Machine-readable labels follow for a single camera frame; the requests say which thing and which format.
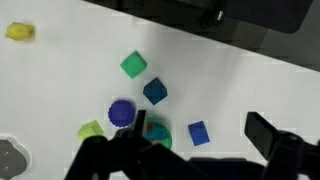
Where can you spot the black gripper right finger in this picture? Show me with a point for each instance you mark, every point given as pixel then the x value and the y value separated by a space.
pixel 260 131

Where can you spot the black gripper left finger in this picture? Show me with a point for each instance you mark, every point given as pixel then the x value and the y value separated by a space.
pixel 140 121

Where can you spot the dark blue block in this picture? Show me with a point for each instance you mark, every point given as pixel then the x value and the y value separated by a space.
pixel 155 91

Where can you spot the lime green block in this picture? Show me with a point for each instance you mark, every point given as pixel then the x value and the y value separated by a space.
pixel 89 130

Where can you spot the orange toy piece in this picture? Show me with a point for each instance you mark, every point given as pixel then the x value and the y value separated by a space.
pixel 150 126

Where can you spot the purple ridged ball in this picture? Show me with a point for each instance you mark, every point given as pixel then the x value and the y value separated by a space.
pixel 121 113

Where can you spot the teal toy piece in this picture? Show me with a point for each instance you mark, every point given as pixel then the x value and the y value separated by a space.
pixel 158 133

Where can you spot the green bowl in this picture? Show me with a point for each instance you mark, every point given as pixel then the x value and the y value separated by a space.
pixel 166 138

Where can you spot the grey metal plate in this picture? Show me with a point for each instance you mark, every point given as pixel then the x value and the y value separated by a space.
pixel 11 160

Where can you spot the yellow rubber duck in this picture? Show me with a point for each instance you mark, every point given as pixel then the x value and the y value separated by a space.
pixel 19 31

